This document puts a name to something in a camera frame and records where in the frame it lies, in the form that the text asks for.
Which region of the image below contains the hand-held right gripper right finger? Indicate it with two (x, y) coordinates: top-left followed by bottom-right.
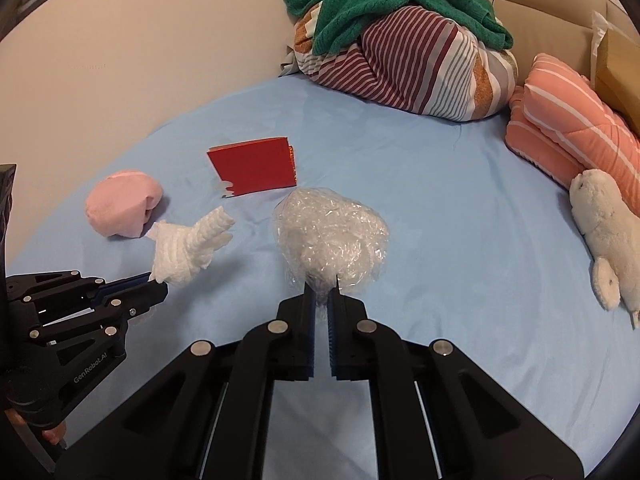
(327, 282), (586, 480)

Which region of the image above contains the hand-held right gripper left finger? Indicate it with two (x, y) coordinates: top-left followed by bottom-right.
(52, 280), (317, 480)

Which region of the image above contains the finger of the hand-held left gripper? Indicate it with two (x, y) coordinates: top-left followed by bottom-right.
(10, 280), (169, 426)
(6, 270), (153, 313)

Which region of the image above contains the long white tissue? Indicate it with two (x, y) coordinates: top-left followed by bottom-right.
(146, 205), (237, 288)

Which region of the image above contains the clear bubble wrap ball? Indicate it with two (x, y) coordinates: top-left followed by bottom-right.
(272, 187), (390, 293)

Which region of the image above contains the person's left hand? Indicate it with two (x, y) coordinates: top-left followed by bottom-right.
(40, 422), (67, 447)

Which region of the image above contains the pink cloth bundle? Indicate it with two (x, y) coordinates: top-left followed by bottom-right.
(84, 170), (164, 238)

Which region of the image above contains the light blue bed sheet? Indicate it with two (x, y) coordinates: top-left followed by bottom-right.
(5, 72), (640, 480)

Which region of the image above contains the plain red envelope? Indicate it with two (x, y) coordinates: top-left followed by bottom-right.
(207, 136), (292, 202)

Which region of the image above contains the striped duvet bundle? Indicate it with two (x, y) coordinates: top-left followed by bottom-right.
(279, 2), (518, 122)

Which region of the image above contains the white seal plush toy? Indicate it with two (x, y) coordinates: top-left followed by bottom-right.
(570, 169), (640, 330)

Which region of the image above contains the pink striped folded blanket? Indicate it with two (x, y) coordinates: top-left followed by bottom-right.
(505, 52), (640, 201)

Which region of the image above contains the beige padded headboard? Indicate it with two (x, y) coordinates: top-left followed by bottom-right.
(430, 0), (640, 86)

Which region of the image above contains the brown paper bag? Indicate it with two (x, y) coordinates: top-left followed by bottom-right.
(595, 27), (640, 133)

